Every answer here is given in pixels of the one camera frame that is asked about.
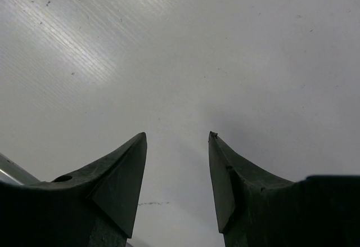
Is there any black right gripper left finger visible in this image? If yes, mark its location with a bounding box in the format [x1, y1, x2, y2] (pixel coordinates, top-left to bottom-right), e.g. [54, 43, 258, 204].
[1, 132, 147, 246]

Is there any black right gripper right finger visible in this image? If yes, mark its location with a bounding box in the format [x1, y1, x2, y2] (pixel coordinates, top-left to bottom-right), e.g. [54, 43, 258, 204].
[208, 132, 359, 246]

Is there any aluminium front rail frame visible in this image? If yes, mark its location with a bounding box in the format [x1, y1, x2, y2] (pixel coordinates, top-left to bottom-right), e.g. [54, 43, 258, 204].
[0, 154, 40, 185]

